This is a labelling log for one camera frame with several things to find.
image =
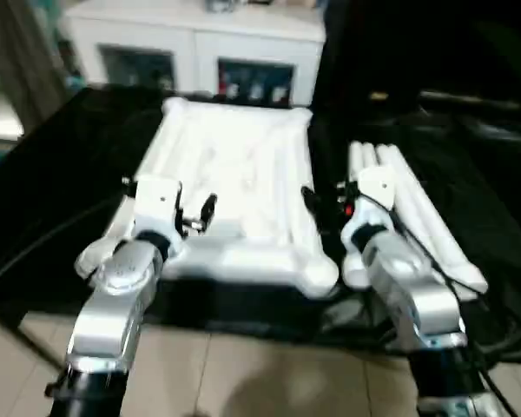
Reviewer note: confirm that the white plastic table leg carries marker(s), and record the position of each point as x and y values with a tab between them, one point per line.
418	187
401	187
355	158
367	156

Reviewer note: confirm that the white table frame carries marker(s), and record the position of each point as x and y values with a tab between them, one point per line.
243	143

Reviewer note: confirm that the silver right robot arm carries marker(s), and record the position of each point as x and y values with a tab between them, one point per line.
425	304

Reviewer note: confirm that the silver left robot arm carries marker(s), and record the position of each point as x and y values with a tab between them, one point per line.
113	313

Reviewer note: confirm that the small tan label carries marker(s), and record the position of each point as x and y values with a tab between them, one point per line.
380	94

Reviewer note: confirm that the black work mat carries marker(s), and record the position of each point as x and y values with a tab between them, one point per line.
48	195

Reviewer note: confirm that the white glass-door cabinet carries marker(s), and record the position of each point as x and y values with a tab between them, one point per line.
191	48

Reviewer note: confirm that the black metal stand leg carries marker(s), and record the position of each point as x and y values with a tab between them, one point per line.
39	343

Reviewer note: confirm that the beige curtain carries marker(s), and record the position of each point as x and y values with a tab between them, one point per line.
21	52

